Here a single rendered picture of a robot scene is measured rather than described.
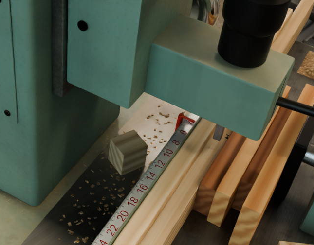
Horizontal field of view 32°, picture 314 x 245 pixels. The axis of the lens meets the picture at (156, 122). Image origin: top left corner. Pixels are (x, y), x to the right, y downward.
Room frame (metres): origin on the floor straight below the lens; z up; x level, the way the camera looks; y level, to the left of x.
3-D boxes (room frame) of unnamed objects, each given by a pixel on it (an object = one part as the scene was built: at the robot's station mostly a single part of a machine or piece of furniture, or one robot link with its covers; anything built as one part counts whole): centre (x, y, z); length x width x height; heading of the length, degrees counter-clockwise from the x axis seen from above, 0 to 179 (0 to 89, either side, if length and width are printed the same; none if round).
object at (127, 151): (0.54, 0.03, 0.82); 0.04 x 0.04 x 0.04; 42
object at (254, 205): (0.46, -0.15, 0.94); 0.23 x 0.02 x 0.07; 159
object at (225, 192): (0.48, -0.12, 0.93); 0.22 x 0.02 x 0.06; 159
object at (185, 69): (0.47, -0.06, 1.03); 0.14 x 0.07 x 0.09; 69
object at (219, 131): (0.46, -0.07, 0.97); 0.01 x 0.01 x 0.05; 69
